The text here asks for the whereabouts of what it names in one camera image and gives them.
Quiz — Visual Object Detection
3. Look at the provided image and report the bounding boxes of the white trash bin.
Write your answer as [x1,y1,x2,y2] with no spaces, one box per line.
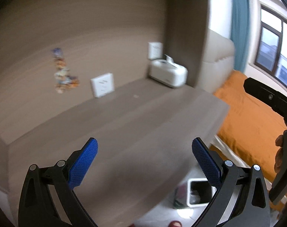
[186,178,217,208]

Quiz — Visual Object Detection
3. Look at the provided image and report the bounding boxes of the right hand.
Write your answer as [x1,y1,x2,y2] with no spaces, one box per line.
[274,135,283,174]

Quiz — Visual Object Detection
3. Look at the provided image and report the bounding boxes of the orange bed cover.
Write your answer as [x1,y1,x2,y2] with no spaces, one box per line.
[210,71,286,190]

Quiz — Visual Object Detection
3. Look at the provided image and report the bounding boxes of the left red slipper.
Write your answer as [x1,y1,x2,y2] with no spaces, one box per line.
[168,220,182,227]

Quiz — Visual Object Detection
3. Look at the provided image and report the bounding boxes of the dark framed window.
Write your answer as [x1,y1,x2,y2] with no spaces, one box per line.
[254,5,287,89]

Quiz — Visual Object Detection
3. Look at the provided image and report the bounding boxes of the beige padded headboard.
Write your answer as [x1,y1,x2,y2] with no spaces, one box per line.
[196,30,235,93]

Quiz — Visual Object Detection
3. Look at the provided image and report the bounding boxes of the white tissue box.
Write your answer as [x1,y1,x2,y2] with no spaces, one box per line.
[149,55,188,88]

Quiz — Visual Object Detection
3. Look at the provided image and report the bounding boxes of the teal curtain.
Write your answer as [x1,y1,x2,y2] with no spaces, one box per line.
[231,0,250,73]

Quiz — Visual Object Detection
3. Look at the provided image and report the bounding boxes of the anime stickers on wall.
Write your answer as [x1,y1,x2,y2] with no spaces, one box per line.
[52,48,79,94]

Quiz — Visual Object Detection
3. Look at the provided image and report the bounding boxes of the white wall power socket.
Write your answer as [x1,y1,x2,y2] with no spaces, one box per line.
[91,73,115,98]

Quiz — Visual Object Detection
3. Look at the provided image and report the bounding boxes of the white wall switch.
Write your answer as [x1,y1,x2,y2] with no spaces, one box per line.
[148,42,163,60]

